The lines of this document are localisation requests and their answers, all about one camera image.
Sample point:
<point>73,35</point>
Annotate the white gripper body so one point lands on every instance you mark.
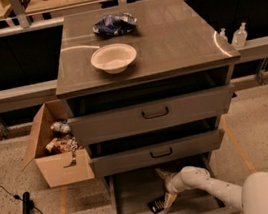
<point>171,184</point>

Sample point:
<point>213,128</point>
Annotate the black rxbar chocolate bar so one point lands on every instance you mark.
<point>157,205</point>

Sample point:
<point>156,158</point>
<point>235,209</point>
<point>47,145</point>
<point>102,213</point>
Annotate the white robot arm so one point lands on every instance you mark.
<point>249,198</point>

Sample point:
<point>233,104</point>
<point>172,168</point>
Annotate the grey bottom drawer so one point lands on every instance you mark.
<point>132,192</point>

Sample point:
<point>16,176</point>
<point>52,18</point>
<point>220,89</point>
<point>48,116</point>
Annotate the grey drawer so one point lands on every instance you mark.
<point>132,192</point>
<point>152,115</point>
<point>156,154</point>

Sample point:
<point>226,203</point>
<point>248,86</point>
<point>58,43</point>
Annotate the grey middle drawer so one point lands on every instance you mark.
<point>156,154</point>

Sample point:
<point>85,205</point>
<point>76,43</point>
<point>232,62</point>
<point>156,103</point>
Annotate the grey top drawer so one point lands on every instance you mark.
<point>152,115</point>

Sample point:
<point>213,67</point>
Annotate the grey drawer cabinet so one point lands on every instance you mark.
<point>177,53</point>

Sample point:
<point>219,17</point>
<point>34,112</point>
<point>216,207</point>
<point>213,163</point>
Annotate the brown cardboard box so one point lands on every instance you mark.
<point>57,169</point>

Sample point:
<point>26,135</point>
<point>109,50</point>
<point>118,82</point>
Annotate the brown crumpled snack bag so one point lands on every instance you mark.
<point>63,144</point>

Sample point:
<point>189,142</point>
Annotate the crumpled blue white snack bag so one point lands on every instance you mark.
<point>61,127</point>

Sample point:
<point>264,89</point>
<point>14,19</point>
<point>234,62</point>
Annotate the white paper bowl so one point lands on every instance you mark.
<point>113,58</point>

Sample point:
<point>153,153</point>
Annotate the clear sanitizer bottle left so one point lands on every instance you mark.
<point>223,34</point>

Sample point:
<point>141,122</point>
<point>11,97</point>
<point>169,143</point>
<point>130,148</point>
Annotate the clear sanitizer bottle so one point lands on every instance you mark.
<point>240,36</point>
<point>223,34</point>

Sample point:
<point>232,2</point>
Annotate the clear sanitizer bottle right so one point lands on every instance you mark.
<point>240,36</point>

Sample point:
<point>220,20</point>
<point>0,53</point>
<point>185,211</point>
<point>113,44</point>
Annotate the blue crumpled chip bag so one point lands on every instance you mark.
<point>115,25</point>

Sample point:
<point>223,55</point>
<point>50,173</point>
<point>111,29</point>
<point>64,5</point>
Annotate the grey metal railing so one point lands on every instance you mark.
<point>37,93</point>

